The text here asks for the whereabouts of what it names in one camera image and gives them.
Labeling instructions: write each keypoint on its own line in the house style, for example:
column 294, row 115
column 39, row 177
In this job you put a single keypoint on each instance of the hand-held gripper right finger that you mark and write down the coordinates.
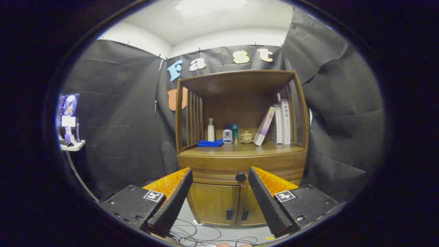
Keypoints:
column 265, row 202

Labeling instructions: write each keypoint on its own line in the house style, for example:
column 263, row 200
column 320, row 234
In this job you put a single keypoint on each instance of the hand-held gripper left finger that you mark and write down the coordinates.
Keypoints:
column 175, row 202

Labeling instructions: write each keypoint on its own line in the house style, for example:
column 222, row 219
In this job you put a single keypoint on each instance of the black round drawer knob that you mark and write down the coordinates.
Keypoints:
column 240, row 176

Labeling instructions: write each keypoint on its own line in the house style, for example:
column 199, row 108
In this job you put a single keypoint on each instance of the brown wooden drawer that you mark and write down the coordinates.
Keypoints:
column 212, row 168

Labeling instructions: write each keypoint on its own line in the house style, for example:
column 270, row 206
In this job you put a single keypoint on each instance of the wooden cabinet door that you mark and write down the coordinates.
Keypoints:
column 249, row 199
column 212, row 204

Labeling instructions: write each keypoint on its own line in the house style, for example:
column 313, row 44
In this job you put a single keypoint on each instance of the wooden countertop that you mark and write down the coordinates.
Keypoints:
column 240, row 148

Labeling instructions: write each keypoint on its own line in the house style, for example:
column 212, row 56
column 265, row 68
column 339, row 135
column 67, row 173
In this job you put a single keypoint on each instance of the brown wooden cabinet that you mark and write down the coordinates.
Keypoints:
column 236, row 82

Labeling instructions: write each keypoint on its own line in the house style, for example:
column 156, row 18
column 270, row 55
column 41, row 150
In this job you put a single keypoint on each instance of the beige lidded teacup with saucer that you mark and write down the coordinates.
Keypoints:
column 246, row 138

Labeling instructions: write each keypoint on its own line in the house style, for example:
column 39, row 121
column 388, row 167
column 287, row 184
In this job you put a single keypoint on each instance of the blue folded cloth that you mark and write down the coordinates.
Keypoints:
column 210, row 143

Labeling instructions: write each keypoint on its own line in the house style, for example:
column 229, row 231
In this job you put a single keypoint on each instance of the purple cover book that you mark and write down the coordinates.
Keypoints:
column 264, row 127

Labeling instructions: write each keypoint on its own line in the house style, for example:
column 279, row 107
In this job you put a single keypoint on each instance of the white blue-capped lotion bottle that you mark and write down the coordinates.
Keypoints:
column 227, row 137

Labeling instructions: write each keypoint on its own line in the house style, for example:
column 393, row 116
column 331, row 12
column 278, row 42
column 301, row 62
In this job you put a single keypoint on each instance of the patterned cover book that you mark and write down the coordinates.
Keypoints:
column 277, row 127

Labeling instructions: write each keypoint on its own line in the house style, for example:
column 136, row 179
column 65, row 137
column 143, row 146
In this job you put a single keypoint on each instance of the teal cylindrical bottle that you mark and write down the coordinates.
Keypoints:
column 235, row 132

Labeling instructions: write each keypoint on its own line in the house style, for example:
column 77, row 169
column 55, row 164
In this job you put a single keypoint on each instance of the white pump bottle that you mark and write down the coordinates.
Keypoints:
column 211, row 133

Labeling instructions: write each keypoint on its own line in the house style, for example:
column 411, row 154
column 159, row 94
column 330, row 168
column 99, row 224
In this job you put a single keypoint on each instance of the white book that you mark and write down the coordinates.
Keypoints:
column 285, row 123

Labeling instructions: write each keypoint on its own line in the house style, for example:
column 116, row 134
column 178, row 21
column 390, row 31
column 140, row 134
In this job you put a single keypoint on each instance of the grey stand pole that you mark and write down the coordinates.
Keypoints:
column 80, row 180

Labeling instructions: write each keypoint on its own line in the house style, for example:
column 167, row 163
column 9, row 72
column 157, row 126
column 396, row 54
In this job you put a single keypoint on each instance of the white card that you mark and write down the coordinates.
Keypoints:
column 68, row 121

